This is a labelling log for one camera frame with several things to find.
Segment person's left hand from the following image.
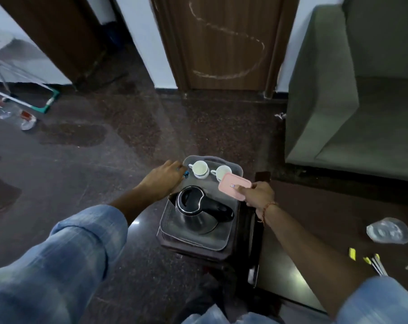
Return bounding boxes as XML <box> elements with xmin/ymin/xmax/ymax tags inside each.
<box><xmin>138</xmin><ymin>160</ymin><xmax>188</xmax><ymax>201</ymax></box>

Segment white cup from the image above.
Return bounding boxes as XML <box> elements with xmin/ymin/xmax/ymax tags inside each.
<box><xmin>188</xmin><ymin>160</ymin><xmax>210</xmax><ymax>179</ymax></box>
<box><xmin>210</xmin><ymin>165</ymin><xmax>232</xmax><ymax>183</ymax></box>

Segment brown wooden door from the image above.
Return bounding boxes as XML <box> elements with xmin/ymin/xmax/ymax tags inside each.
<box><xmin>0</xmin><ymin>0</ymin><xmax>128</xmax><ymax>91</ymax></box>
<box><xmin>149</xmin><ymin>0</ymin><xmax>301</xmax><ymax>99</ymax></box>

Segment dark wooden stool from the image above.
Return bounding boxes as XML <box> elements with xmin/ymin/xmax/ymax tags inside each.
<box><xmin>156</xmin><ymin>172</ymin><xmax>271</xmax><ymax>289</ymax></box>

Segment person's right forearm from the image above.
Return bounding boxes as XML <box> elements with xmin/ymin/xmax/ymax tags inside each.
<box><xmin>258</xmin><ymin>203</ymin><xmax>408</xmax><ymax>324</ymax></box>

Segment yellow tipped sticks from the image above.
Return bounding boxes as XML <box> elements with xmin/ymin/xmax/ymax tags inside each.
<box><xmin>363</xmin><ymin>254</ymin><xmax>389</xmax><ymax>277</ymax></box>

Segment person's left forearm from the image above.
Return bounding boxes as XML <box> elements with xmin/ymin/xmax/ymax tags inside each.
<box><xmin>0</xmin><ymin>185</ymin><xmax>150</xmax><ymax>324</ymax></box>

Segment red thread wristband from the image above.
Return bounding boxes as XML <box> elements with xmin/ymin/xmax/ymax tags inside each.
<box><xmin>261</xmin><ymin>202</ymin><xmax>279</xmax><ymax>227</ymax></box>

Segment pink lidded container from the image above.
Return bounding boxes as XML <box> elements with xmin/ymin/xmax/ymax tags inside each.
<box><xmin>218</xmin><ymin>173</ymin><xmax>252</xmax><ymax>201</ymax></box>

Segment person's right hand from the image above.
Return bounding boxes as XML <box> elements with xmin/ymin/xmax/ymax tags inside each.
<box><xmin>234</xmin><ymin>181</ymin><xmax>276</xmax><ymax>222</ymax></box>

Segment grey plastic tray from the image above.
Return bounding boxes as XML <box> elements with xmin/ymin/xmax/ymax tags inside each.
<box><xmin>159</xmin><ymin>156</ymin><xmax>244</xmax><ymax>251</ymax></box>

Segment steel electric kettle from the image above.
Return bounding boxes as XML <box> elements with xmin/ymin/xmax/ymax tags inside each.
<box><xmin>170</xmin><ymin>186</ymin><xmax>235</xmax><ymax>235</ymax></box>

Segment crumpled plastic wrapper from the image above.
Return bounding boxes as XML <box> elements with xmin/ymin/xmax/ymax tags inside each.
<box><xmin>0</xmin><ymin>106</ymin><xmax>38</xmax><ymax>131</ymax></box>

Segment green sofa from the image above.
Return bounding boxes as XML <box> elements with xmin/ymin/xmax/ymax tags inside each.
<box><xmin>285</xmin><ymin>0</ymin><xmax>408</xmax><ymax>183</ymax></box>

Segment clear plastic lid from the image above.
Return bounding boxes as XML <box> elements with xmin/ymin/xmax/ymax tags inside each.
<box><xmin>366</xmin><ymin>217</ymin><xmax>408</xmax><ymax>245</ymax></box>

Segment white drying rack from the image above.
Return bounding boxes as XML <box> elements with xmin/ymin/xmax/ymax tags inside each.
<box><xmin>0</xmin><ymin>32</ymin><xmax>61</xmax><ymax>114</ymax></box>

